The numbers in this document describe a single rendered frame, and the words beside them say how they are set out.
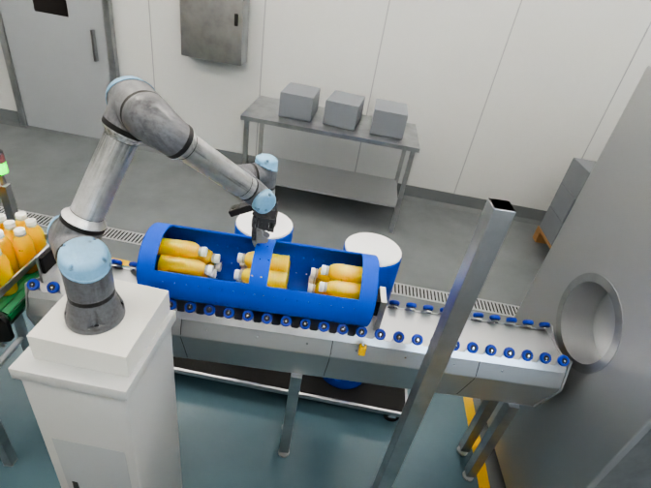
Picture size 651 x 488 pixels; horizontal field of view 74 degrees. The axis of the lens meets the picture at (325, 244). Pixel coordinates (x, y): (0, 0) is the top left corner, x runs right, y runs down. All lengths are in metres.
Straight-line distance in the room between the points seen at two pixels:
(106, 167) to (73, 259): 0.24
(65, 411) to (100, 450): 0.19
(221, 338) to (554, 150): 4.19
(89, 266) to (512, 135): 4.41
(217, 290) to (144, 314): 0.35
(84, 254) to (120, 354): 0.28
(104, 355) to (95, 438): 0.35
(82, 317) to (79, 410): 0.30
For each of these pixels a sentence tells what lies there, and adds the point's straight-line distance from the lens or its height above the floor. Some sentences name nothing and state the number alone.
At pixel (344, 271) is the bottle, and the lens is 1.66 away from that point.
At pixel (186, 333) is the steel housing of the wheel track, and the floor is 0.85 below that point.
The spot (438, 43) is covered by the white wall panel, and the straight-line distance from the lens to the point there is 4.65.
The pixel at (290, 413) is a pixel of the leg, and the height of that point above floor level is 0.37.
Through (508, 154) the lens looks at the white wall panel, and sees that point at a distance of 5.08.
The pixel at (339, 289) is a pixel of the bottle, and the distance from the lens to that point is 1.63.
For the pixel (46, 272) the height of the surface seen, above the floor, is 0.98.
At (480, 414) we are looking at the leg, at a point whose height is 0.36.
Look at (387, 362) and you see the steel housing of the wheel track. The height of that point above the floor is 0.85.
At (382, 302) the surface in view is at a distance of 1.71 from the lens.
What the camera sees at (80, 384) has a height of 1.14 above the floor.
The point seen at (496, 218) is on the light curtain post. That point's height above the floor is 1.67.
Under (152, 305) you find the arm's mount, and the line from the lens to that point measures 1.39.
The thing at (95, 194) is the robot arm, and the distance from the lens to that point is 1.27.
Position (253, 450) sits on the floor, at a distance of 2.50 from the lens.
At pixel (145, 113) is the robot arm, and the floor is 1.81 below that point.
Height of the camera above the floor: 2.16
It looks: 33 degrees down
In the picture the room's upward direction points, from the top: 10 degrees clockwise
